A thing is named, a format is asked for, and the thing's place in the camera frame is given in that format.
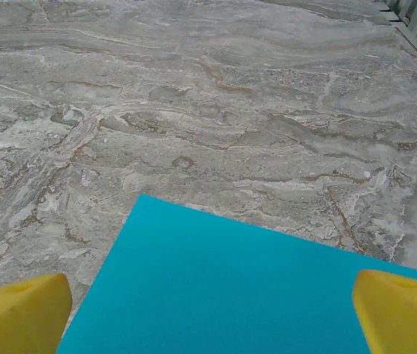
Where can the teal cloth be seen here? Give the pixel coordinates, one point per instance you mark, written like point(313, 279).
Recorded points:
point(212, 287)

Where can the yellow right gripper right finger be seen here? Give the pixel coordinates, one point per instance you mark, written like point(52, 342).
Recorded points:
point(403, 321)

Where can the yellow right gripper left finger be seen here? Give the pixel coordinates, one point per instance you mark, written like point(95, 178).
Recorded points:
point(17, 321)

